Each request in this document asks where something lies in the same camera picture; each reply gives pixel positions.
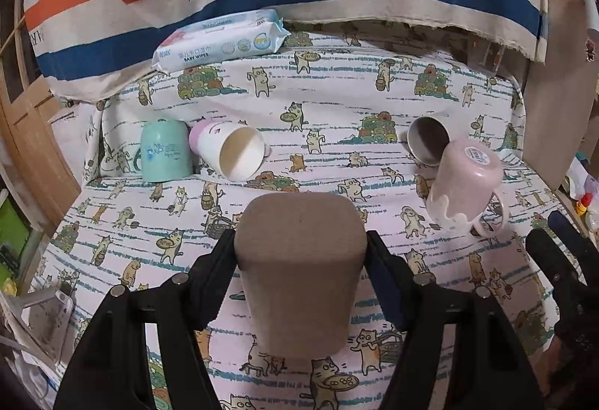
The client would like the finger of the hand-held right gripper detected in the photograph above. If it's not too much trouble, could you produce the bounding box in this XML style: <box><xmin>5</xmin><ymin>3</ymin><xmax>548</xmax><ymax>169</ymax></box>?
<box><xmin>547</xmin><ymin>210</ymin><xmax>599</xmax><ymax>263</ymax></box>
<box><xmin>525</xmin><ymin>229</ymin><xmax>587</xmax><ymax>299</ymax></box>

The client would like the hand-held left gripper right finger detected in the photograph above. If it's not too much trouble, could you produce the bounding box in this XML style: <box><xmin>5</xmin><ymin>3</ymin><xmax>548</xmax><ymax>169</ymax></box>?
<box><xmin>356</xmin><ymin>230</ymin><xmax>547</xmax><ymax>410</ymax></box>

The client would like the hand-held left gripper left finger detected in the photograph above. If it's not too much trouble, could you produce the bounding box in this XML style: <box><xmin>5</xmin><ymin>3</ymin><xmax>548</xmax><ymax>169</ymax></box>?
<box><xmin>53</xmin><ymin>227</ymin><xmax>240</xmax><ymax>410</ymax></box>

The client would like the brown cup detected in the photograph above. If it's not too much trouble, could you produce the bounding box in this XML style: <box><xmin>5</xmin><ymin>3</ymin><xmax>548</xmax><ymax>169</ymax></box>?
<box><xmin>233</xmin><ymin>192</ymin><xmax>368</xmax><ymax>360</ymax></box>

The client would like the pink and white paper cup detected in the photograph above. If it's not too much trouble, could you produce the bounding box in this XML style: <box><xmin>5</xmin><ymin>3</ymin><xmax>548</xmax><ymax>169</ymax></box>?
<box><xmin>188</xmin><ymin>118</ymin><xmax>272</xmax><ymax>182</ymax></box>

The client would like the green cup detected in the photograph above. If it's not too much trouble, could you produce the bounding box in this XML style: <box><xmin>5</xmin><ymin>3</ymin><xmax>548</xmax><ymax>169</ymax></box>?
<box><xmin>132</xmin><ymin>119</ymin><xmax>194</xmax><ymax>183</ymax></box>

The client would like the grey cup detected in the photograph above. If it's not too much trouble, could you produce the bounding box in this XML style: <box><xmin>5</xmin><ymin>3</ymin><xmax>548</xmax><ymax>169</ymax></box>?
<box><xmin>407</xmin><ymin>114</ymin><xmax>451</xmax><ymax>166</ymax></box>

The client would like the brown cabinet side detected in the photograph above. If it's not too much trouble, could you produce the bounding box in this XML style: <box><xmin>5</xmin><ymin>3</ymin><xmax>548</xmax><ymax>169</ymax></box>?
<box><xmin>521</xmin><ymin>0</ymin><xmax>596</xmax><ymax>193</ymax></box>

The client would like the cat printed tablecloth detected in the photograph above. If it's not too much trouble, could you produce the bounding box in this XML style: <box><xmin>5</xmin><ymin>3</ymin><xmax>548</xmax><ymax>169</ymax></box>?
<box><xmin>28</xmin><ymin>19</ymin><xmax>577</xmax><ymax>410</ymax></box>

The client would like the baby wipes pack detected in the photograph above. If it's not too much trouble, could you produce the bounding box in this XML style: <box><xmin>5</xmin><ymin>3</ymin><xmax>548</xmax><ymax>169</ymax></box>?
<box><xmin>152</xmin><ymin>10</ymin><xmax>292</xmax><ymax>75</ymax></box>

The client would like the pink mug with handle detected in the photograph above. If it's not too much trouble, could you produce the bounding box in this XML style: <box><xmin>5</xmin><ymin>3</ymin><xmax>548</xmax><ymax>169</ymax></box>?
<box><xmin>425</xmin><ymin>139</ymin><xmax>509</xmax><ymax>239</ymax></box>

